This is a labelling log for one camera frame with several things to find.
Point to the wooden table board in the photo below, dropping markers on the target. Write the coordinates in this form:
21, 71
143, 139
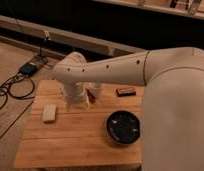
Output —
77, 137

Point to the black power adapter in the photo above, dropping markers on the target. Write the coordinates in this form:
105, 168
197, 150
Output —
33, 65

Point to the black round bowl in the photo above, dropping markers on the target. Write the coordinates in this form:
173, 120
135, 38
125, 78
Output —
123, 127

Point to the dark small box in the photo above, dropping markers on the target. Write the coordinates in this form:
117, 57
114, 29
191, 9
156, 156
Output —
121, 92

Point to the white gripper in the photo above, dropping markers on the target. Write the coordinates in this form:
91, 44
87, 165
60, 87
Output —
75, 93

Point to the white bottle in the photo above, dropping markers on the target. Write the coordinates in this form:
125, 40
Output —
96, 89

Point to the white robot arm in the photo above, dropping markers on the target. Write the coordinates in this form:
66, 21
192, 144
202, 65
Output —
172, 110

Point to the white rectangular block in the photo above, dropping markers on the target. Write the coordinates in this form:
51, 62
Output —
49, 113

